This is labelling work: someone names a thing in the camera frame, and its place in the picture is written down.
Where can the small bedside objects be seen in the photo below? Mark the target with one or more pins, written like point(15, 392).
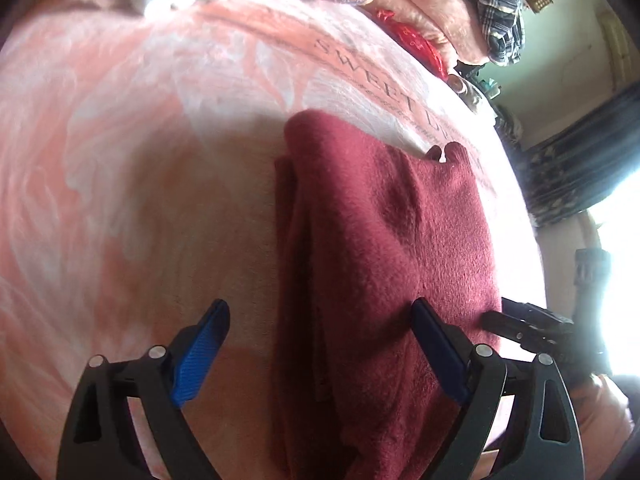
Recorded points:
point(472, 90)

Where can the maroon towel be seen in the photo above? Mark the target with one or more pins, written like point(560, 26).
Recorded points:
point(380, 260)

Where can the person's right forearm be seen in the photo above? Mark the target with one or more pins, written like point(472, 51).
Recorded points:
point(600, 410)

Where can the dark patterned curtain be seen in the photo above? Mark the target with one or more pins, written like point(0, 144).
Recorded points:
point(575, 160)

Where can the pink printed blanket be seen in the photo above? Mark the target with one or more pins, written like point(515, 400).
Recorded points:
point(125, 160)

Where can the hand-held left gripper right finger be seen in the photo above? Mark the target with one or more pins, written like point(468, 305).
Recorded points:
point(442, 355)

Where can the dark plaid cloth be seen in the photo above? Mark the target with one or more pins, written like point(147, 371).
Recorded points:
point(500, 0)

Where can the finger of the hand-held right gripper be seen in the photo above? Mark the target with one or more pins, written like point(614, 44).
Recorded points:
point(520, 306)
point(502, 325)

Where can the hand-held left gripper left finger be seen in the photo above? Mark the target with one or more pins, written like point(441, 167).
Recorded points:
point(200, 355)

